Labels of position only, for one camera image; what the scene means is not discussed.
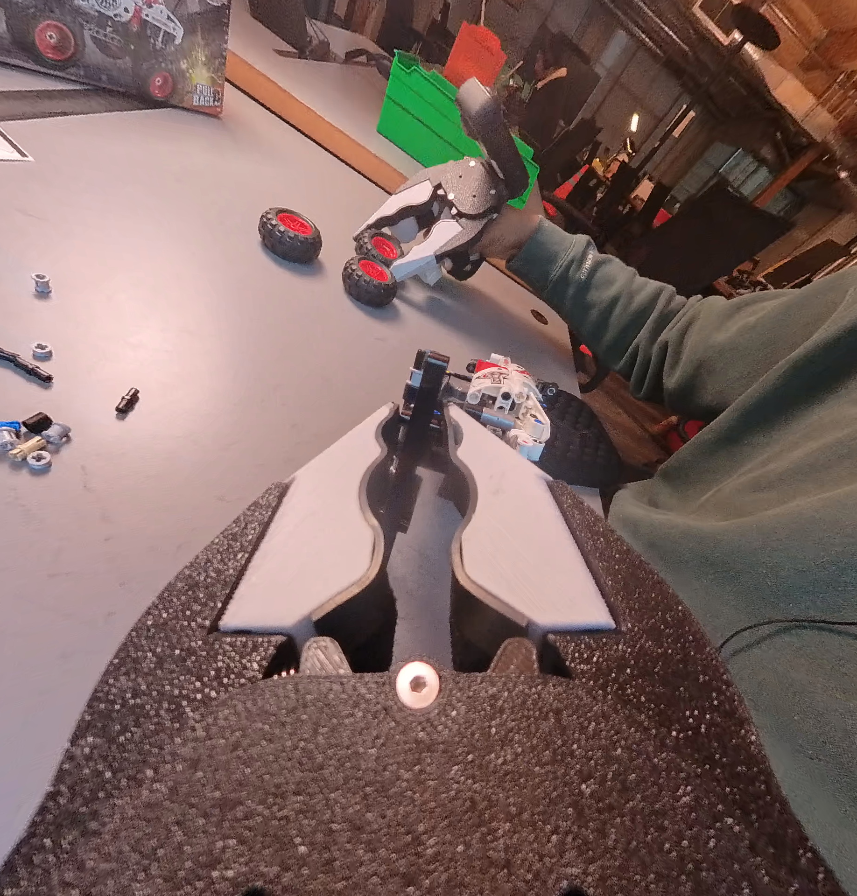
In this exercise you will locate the red plastic bin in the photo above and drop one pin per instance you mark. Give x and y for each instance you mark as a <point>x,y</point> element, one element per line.
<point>474,53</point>

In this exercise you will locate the black quilted chair armrest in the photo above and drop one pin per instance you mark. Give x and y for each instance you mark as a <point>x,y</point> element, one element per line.
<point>583,441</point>

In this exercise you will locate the black office chair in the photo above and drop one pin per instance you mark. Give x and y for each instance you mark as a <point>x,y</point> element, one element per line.
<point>709,238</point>

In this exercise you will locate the black lego wheel red hub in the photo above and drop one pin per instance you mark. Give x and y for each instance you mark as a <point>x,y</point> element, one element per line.
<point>380,248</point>
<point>289,234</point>
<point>368,280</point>

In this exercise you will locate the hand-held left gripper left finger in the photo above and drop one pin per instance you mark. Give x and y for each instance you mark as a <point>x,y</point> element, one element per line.
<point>310,546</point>

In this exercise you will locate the person's right forearm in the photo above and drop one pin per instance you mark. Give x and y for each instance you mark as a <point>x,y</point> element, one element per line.
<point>653,308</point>

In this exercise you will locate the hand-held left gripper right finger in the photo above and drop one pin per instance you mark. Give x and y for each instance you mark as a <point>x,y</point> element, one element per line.
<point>534,546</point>

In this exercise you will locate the green plastic bin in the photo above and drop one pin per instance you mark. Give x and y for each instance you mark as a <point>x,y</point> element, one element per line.
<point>415,112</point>

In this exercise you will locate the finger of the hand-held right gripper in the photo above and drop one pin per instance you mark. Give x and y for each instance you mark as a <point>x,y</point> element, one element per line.
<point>394,210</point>
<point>429,252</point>

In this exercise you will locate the short black lego pin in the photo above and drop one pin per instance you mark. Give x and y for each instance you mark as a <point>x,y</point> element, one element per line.
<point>128,399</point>

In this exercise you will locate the small grey lego piece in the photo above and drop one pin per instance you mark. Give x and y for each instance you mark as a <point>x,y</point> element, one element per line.
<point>39,462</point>

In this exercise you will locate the small white lego piece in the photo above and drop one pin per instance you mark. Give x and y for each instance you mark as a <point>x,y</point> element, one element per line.
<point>4,438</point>

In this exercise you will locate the white lego truck model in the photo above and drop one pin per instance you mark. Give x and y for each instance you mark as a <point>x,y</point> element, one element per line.
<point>506,399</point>

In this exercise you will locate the small tan lego piece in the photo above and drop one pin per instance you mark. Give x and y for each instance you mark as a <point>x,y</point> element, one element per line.
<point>30,448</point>

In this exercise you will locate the lego set box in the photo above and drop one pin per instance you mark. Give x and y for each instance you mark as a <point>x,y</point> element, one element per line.
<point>93,42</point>

